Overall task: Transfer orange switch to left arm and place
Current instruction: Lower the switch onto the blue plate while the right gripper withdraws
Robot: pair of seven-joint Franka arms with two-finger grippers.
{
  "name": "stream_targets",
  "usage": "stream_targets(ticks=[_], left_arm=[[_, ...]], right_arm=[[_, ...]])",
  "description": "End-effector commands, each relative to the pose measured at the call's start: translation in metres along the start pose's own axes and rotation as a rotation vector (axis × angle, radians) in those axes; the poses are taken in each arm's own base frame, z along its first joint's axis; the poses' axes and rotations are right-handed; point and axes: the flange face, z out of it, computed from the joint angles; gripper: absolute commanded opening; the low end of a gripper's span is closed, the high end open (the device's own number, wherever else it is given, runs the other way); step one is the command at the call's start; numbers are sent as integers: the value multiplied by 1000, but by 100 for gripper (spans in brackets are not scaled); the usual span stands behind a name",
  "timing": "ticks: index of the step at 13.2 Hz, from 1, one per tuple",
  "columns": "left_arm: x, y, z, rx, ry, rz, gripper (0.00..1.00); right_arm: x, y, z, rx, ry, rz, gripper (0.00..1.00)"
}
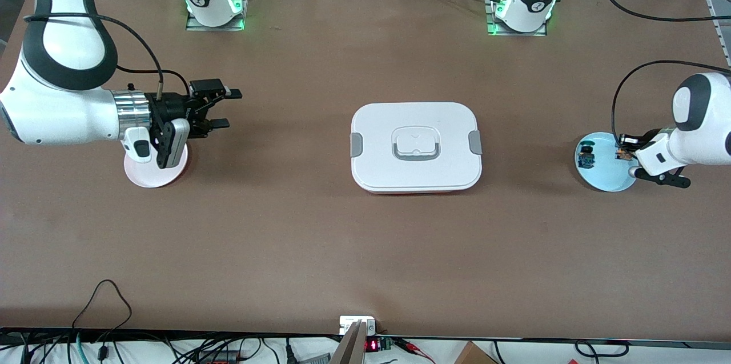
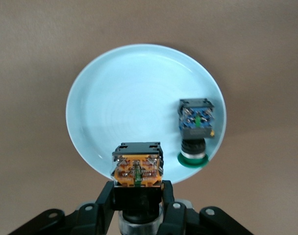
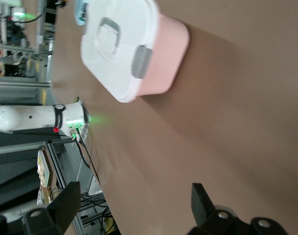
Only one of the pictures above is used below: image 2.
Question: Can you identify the green push-button switch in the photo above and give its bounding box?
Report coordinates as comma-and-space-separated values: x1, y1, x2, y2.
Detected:
176, 97, 216, 170

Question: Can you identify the orange push-button switch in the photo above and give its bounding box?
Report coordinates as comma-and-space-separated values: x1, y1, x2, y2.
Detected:
111, 141, 166, 235

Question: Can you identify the light blue round plate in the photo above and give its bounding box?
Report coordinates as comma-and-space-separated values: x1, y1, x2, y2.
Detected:
65, 44, 227, 185

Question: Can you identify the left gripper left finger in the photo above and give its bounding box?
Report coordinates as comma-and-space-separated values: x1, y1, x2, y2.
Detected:
6, 181, 115, 235

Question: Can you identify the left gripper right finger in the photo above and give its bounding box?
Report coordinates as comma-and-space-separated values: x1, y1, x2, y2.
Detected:
158, 179, 253, 235

